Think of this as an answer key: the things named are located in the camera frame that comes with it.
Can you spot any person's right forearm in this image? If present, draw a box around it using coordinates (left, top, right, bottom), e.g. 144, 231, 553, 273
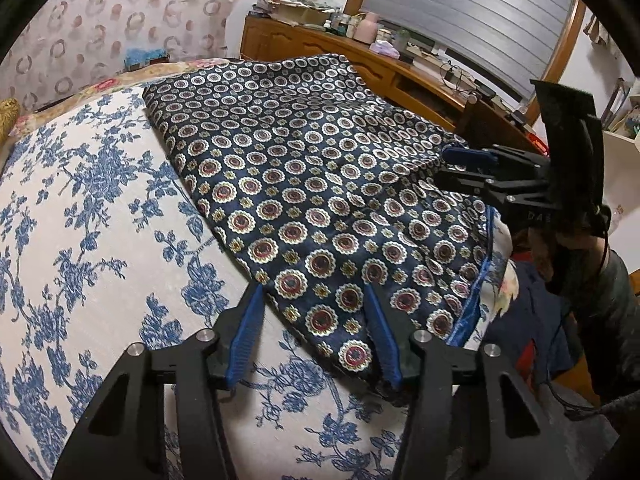
550, 247, 640, 411

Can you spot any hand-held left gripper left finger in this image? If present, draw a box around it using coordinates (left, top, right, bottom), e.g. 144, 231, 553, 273
52, 285, 266, 480

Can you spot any teal patterned box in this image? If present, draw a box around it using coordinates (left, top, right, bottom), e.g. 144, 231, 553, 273
125, 47, 168, 68

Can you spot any blue floral white sheet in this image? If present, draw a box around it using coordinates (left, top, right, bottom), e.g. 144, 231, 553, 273
0, 85, 416, 480

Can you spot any navy medallion-print satin robe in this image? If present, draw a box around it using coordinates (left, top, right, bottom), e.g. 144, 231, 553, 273
142, 54, 501, 396

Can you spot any wooden window frame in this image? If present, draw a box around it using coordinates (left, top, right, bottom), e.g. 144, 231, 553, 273
342, 0, 587, 88

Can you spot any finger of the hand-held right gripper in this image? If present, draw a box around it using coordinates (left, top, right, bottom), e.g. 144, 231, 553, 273
442, 146, 501, 167
432, 169, 506, 207

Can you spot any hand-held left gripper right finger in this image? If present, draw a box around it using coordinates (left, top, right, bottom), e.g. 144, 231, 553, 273
364, 284, 568, 480

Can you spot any grey window blind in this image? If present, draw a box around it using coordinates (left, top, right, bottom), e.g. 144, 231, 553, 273
360, 0, 581, 106

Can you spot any pile of boxes and papers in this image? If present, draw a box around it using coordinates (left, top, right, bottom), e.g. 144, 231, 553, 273
250, 0, 346, 26

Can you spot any pink bottle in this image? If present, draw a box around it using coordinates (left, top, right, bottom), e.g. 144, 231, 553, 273
354, 11, 379, 41

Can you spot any circle-print sheer curtain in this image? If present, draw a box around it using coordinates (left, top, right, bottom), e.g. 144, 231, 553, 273
0, 0, 251, 116

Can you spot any white shelf unit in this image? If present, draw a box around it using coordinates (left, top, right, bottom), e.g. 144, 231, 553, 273
600, 80, 640, 163

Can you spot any long wooden cabinet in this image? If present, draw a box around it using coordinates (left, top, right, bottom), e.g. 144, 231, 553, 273
240, 14, 546, 156

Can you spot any navy and red clothing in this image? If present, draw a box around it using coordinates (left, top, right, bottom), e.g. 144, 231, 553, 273
487, 252, 576, 386

